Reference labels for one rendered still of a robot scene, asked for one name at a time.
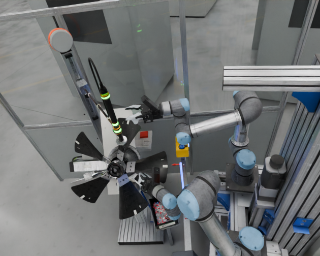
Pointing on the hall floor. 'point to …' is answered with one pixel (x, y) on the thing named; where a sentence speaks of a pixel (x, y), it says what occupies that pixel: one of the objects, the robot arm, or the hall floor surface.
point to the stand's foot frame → (139, 230)
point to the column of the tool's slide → (83, 94)
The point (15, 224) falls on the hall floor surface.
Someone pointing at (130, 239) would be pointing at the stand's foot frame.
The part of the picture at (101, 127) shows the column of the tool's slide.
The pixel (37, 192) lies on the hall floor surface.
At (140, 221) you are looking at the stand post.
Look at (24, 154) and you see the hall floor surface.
